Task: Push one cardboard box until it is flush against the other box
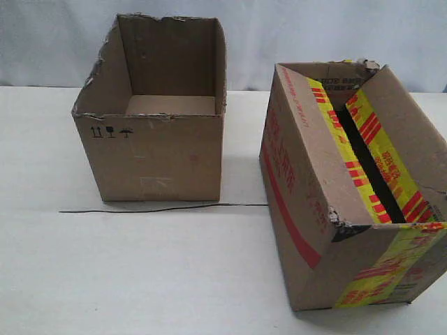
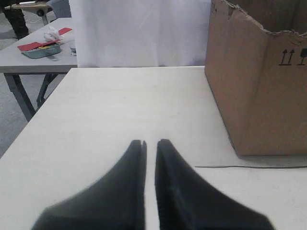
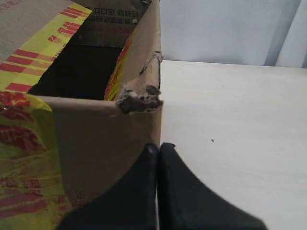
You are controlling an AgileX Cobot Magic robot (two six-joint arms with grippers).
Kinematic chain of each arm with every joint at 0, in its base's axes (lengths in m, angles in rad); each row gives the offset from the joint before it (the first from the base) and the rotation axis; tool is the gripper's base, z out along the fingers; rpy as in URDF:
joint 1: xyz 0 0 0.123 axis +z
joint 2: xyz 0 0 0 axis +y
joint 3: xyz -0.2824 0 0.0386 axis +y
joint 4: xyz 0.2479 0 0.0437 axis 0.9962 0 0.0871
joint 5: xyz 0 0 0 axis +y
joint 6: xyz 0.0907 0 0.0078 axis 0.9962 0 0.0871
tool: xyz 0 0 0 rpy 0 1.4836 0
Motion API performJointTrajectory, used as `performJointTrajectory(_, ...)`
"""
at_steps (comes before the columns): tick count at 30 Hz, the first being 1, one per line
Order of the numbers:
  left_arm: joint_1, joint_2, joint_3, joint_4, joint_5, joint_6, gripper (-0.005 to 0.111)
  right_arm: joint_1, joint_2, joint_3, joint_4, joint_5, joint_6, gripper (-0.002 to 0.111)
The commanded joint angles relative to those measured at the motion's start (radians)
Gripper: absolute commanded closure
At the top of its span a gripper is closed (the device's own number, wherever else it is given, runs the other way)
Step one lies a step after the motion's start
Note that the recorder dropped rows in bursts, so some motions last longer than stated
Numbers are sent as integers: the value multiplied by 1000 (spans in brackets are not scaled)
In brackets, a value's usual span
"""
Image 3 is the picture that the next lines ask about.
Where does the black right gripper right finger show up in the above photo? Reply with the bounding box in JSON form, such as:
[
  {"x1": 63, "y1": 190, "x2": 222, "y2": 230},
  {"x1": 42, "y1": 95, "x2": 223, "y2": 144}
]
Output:
[{"x1": 157, "y1": 143, "x2": 266, "y2": 230}]

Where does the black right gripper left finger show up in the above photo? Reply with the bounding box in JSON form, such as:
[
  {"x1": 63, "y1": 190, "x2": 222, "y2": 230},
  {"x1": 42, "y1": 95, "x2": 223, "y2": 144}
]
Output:
[{"x1": 57, "y1": 144, "x2": 158, "y2": 230}]

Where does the cardboard box with yellow tape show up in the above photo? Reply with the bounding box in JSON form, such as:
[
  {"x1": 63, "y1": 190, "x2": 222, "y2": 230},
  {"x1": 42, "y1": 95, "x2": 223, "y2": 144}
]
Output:
[{"x1": 0, "y1": 0, "x2": 163, "y2": 230}]

